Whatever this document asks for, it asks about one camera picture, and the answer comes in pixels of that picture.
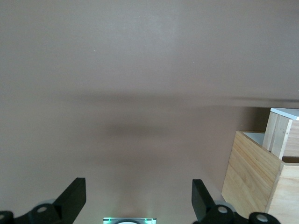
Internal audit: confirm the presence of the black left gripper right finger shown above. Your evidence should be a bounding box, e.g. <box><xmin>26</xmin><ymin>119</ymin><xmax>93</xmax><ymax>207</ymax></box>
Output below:
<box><xmin>192</xmin><ymin>179</ymin><xmax>278</xmax><ymax>224</ymax></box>

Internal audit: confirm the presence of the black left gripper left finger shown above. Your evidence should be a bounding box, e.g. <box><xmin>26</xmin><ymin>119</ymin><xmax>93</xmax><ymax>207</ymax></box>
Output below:
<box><xmin>0</xmin><ymin>177</ymin><xmax>86</xmax><ymax>224</ymax></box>

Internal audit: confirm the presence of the wooden drawer with white front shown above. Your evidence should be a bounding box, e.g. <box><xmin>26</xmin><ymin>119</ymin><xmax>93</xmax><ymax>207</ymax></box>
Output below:
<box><xmin>263</xmin><ymin>107</ymin><xmax>299</xmax><ymax>162</ymax></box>

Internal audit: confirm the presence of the light wooden drawer cabinet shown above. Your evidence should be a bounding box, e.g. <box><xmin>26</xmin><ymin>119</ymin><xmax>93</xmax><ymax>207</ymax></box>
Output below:
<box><xmin>221</xmin><ymin>130</ymin><xmax>299</xmax><ymax>224</ymax></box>

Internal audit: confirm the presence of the brown table cover sheet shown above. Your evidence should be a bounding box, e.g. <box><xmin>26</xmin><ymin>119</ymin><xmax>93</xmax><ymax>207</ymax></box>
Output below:
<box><xmin>0</xmin><ymin>0</ymin><xmax>299</xmax><ymax>224</ymax></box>

